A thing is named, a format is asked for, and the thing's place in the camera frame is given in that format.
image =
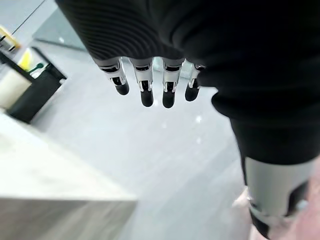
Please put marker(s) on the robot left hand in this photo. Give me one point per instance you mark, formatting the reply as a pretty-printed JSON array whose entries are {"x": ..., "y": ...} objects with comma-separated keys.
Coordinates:
[{"x": 225, "y": 45}]

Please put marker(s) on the cream white container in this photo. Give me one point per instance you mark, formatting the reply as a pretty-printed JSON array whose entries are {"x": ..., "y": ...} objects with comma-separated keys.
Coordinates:
[{"x": 12, "y": 86}]

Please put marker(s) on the yellow framed object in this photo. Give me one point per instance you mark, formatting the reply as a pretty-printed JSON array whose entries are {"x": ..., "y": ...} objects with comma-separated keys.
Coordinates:
[{"x": 11, "y": 40}]

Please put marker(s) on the dark grey floor mat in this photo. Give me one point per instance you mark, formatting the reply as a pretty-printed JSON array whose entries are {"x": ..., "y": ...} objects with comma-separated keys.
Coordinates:
[{"x": 62, "y": 32}]

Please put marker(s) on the black storage bin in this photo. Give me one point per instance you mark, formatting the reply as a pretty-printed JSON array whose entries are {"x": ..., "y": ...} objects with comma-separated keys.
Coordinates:
[{"x": 42, "y": 87}]

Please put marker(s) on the yellow item in bin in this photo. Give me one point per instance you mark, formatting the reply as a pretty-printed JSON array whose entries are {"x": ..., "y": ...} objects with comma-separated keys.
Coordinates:
[{"x": 26, "y": 60}]

